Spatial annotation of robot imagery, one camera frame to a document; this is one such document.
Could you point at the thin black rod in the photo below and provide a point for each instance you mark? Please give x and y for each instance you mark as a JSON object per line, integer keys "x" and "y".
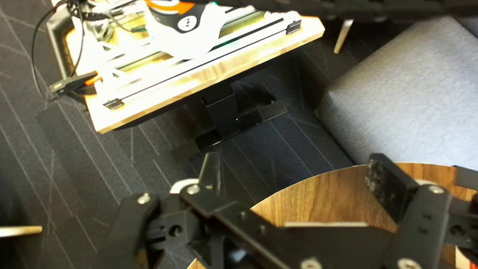
{"x": 113, "y": 103}

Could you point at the grey upholstered ottoman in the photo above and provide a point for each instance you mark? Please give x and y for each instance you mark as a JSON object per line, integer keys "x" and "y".
{"x": 412, "y": 99}

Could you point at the plywood mounting board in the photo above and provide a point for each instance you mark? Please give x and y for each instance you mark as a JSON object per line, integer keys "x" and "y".
{"x": 224, "y": 75}

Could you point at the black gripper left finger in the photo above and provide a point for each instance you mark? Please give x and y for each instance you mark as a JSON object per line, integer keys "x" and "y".
{"x": 136, "y": 224}

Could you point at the slanted white metal leg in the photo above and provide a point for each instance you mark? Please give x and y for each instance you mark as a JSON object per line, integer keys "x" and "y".
{"x": 343, "y": 36}

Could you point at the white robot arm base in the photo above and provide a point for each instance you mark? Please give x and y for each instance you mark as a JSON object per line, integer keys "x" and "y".
{"x": 188, "y": 30}

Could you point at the black orange clamp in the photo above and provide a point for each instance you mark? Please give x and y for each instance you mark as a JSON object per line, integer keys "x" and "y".
{"x": 69, "y": 84}

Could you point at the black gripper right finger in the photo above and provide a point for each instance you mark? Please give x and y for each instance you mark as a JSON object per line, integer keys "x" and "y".
{"x": 423, "y": 224}

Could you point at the black board stand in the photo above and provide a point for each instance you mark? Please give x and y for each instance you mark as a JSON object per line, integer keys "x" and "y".
{"x": 224, "y": 109}

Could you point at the light wooden stick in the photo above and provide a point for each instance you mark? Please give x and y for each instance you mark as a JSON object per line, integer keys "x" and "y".
{"x": 19, "y": 230}

